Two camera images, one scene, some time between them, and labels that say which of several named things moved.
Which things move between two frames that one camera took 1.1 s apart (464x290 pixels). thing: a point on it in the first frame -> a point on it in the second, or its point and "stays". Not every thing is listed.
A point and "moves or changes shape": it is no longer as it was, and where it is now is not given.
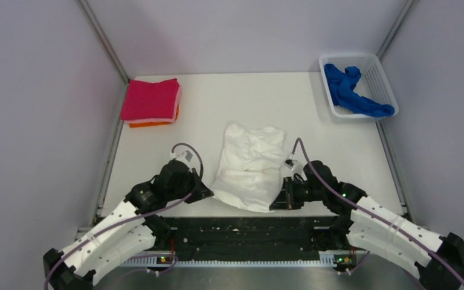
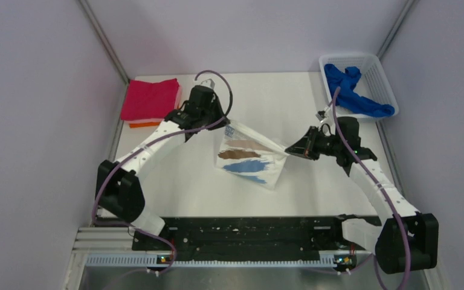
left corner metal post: x=104 y=40 stays
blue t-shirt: x=341 y=85 stays
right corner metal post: x=394 y=28 stays
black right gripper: x=286 y=199 -> x=306 y=147
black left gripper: x=202 y=191 -> x=215 y=103
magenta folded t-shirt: x=144 y=100 stays
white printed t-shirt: x=249 y=174 moves or changes shape
